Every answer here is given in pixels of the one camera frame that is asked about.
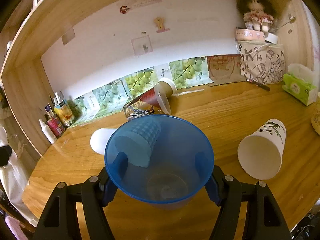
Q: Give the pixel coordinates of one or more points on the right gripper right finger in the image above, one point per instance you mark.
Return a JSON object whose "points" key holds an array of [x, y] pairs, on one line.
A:
{"points": [[264, 219]]}

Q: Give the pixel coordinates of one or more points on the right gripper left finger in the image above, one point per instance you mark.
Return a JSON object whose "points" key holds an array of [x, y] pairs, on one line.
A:
{"points": [[59, 219]]}

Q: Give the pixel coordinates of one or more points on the blue plastic cup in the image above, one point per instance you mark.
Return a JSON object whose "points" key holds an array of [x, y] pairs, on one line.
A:
{"points": [[181, 164]]}

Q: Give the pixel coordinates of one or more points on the white paper cup bamboo print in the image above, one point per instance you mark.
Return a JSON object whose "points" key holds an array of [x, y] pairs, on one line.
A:
{"points": [[260, 154]]}

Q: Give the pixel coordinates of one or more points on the checkered paper cup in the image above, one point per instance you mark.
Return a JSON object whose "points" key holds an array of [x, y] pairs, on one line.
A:
{"points": [[137, 139]]}

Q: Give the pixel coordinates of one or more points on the red patterned paper cup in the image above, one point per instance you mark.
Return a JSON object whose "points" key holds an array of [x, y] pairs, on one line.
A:
{"points": [[153, 101]]}

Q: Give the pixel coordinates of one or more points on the brown lidded coffee cup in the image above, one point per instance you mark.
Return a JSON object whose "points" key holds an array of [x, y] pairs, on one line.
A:
{"points": [[168, 86]]}

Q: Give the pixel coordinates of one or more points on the white lace cloth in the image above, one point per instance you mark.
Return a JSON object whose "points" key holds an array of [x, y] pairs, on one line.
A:
{"points": [[15, 173]]}

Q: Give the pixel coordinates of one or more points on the white spray bottle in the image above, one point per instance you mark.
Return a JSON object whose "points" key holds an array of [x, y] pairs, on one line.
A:
{"points": [[47, 132]]}

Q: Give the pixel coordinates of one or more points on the pink tube bottle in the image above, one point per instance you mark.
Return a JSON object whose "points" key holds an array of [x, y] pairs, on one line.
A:
{"points": [[56, 126]]}

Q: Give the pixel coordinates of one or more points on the yellow printed can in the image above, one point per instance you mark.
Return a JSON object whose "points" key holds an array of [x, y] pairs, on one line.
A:
{"points": [[63, 110]]}

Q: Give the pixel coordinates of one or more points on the wooden bookshelf unit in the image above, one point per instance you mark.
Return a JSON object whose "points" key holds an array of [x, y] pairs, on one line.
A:
{"points": [[76, 46]]}

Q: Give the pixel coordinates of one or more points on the grape picture cards strip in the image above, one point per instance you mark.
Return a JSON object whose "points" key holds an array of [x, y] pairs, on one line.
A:
{"points": [[110, 98]]}

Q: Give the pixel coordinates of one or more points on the dark pen on desk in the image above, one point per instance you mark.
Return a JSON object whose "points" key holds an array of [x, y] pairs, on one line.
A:
{"points": [[264, 87]]}

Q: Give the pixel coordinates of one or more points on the green tissue pack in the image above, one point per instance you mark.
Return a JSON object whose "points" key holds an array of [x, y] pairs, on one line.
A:
{"points": [[299, 83]]}

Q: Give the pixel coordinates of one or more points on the printed canvas bag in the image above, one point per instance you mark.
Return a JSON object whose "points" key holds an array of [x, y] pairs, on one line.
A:
{"points": [[262, 62]]}

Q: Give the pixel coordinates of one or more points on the brown cardboard card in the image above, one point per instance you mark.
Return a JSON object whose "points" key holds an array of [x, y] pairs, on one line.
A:
{"points": [[224, 69]]}

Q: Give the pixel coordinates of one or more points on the pink round tin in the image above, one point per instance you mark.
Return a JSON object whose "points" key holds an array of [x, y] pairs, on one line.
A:
{"points": [[249, 35]]}

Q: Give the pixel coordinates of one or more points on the brown haired rag doll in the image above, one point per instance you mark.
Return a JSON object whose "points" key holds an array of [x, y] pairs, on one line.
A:
{"points": [[258, 15]]}

